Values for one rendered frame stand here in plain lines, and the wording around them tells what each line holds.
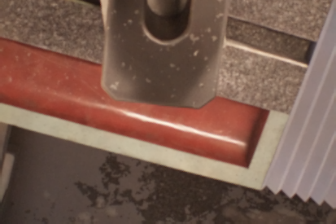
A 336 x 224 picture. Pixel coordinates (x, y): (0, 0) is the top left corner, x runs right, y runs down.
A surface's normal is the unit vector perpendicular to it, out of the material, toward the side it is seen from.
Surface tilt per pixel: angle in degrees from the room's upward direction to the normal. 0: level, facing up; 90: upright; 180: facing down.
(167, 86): 0
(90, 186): 0
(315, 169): 61
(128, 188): 0
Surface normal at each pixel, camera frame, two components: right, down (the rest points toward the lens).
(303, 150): -0.84, -0.04
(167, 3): 0.00, 0.39
